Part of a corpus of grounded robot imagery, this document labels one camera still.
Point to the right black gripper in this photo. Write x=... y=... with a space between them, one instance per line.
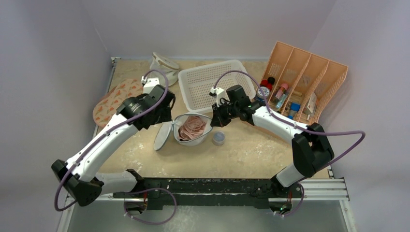
x=219 y=116

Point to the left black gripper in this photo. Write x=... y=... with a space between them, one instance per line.
x=165 y=116

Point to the pink bra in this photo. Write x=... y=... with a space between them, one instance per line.
x=191 y=129

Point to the white mesh laundry bag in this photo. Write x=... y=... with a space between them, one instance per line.
x=166 y=66
x=170 y=129

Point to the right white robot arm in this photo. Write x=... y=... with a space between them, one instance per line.
x=310 y=151

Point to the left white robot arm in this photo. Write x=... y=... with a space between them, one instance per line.
x=80 y=174

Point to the small clear white-lid jar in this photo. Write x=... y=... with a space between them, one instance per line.
x=218 y=138

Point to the white plastic basket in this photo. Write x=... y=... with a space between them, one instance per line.
x=195 y=83

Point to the blue white round jar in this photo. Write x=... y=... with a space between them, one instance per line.
x=262 y=94

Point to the carrot print oval pad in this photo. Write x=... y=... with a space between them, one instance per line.
x=107 y=106

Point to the red cap bottle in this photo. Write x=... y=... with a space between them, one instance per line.
x=268 y=83

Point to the pink cap bottle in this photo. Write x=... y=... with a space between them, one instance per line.
x=280 y=91

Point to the blue cap tube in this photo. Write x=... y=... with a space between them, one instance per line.
x=294 y=108

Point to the orange plastic organizer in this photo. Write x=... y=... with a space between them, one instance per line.
x=305 y=73

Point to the white red box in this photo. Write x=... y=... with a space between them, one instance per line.
x=310 y=105

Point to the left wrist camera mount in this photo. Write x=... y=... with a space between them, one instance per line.
x=149 y=83

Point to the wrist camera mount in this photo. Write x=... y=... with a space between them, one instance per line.
x=218 y=94
x=149 y=83

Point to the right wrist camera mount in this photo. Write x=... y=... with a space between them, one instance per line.
x=218 y=94

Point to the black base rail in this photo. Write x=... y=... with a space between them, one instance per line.
x=257 y=193

